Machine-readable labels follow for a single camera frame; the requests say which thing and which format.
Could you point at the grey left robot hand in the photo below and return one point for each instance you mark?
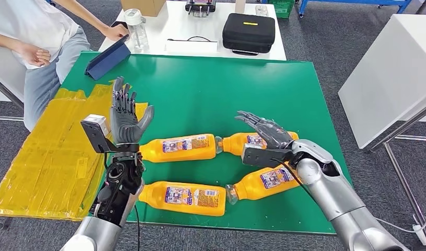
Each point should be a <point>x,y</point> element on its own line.
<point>124,124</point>

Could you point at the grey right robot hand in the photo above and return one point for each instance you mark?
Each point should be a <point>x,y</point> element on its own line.
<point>272,133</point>

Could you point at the orange detergent bottle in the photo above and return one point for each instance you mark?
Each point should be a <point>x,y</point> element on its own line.
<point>199,156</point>
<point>233,143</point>
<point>154,194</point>
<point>247,187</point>

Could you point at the person's left forearm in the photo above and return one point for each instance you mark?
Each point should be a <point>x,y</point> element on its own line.
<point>79,14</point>

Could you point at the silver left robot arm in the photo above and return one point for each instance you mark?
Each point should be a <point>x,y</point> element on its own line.
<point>119,194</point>

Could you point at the person's right forearm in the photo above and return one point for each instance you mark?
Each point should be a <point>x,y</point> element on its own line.
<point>3,41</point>

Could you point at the clear water bottle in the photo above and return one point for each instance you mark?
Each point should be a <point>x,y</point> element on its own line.
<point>140,34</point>

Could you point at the blue tablet case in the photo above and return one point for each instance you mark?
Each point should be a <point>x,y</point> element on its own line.
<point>107,61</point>

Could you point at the green table mat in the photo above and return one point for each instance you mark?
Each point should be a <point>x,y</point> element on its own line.
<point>216,97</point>

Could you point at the yellow taped cardboard sheet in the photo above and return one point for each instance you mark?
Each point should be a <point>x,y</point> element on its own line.
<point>43,166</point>

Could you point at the person's left hand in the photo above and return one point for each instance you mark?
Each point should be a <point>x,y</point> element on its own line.
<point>116,33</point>

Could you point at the person's hand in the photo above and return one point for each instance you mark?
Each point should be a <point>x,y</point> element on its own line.
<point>116,33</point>
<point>34,55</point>

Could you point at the black phone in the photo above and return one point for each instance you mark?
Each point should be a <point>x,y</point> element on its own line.
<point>117,24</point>

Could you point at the black carrying case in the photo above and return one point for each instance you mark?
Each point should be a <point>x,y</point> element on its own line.
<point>247,34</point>

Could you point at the person's right hand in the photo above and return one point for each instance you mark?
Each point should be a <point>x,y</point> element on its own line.
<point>34,55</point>

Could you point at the brown cardboard box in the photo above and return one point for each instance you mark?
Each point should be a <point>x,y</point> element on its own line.
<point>143,7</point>

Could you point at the green plastic crate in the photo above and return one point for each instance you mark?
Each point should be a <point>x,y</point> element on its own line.
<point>281,9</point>

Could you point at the white seat with metal legs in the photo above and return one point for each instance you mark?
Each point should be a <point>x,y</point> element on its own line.
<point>5,78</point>

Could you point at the white side table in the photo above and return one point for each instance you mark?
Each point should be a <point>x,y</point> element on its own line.
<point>389,76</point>

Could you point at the beige wooden block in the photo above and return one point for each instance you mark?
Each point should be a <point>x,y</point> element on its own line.
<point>240,5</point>

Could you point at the black controller device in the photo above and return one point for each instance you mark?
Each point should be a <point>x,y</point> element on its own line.
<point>200,5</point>

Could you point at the person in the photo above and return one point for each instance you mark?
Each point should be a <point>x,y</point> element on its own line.
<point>25,20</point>

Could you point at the blue metal rack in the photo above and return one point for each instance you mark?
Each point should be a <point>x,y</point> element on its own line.
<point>341,1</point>

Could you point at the white power strip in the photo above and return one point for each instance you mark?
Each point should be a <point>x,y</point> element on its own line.
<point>421,235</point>

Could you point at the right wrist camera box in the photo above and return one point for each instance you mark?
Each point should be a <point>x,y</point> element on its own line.
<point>261,157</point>

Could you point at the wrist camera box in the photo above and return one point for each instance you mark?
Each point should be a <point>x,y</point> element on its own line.
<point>95,124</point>
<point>261,157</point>

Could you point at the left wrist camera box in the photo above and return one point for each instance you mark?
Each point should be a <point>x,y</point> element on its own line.
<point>95,124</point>

